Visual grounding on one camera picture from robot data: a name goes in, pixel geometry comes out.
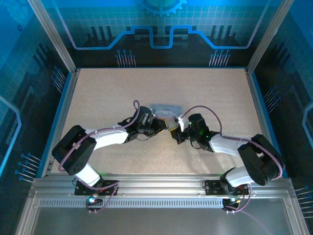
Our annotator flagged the pastel cartoon tin box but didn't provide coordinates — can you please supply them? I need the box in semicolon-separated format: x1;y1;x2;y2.
149;103;184;130

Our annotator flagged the right controller board with LED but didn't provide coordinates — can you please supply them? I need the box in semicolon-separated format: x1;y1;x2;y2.
222;195;242;207

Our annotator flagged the controller board with led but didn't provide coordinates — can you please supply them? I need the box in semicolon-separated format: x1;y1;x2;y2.
222;195;242;207
85;193;104;207

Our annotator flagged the left controller board with LED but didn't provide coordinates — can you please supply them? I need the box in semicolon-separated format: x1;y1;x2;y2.
85;193;104;207

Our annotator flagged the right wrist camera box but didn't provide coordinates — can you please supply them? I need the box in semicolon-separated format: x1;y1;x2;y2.
174;115;188;132

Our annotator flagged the aluminium frame rail assembly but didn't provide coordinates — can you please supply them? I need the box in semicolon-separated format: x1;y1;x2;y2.
14;172;311;235

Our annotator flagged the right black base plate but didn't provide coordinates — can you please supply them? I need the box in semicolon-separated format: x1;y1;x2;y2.
203;179;250;196

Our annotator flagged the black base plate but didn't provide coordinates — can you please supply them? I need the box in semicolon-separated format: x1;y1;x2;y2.
74;179;120;196
203;179;250;196

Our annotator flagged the right aluminium side rail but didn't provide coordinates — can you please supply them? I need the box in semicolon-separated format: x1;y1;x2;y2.
244;68;282;177

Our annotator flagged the aluminium side rail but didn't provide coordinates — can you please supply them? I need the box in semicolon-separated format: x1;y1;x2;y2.
244;68;282;177
43;69;81;177

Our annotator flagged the slotted grey cable duct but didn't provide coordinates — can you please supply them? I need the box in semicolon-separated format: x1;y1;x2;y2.
39;199;226;208

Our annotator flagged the left aluminium side rail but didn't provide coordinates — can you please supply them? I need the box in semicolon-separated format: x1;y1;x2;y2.
43;69;81;177

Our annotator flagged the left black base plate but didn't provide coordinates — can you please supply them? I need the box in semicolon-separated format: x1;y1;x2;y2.
74;179;120;196

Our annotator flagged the right aluminium corner post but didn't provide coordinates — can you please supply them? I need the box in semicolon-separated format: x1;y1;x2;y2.
245;0;294;74

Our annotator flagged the aluminium corner post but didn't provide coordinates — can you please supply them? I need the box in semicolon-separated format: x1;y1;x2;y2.
245;0;294;74
26;0;79;74

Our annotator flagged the left aluminium corner post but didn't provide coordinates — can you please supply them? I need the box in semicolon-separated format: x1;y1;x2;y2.
26;0;79;74

